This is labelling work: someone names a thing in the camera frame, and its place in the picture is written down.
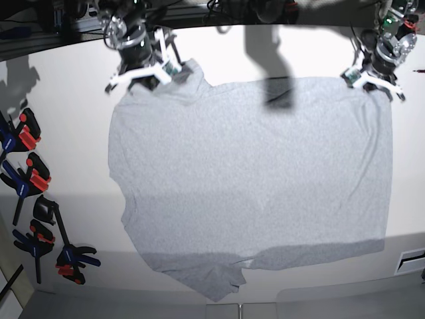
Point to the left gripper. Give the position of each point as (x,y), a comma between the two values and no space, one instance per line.
(381,73)

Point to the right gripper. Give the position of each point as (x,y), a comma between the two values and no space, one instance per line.
(135,58)

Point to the blue red bar clamp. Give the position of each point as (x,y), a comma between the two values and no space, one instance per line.
(34,181)
(21,138)

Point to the grey T-shirt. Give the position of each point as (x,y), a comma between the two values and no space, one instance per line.
(270,174)

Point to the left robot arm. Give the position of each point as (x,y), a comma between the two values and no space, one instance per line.
(387,47)

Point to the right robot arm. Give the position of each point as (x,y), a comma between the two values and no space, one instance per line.
(129,29)

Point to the black long bar clamp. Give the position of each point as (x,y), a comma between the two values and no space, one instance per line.
(48,211)

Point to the lower left blue red clamp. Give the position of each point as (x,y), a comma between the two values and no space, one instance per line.
(38,244)

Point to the bottom blue red clamp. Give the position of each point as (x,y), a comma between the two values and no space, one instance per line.
(72,259)

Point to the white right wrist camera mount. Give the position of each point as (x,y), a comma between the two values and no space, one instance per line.
(166,64)

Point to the aluminium frame rail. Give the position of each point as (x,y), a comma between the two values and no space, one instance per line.
(21,38)

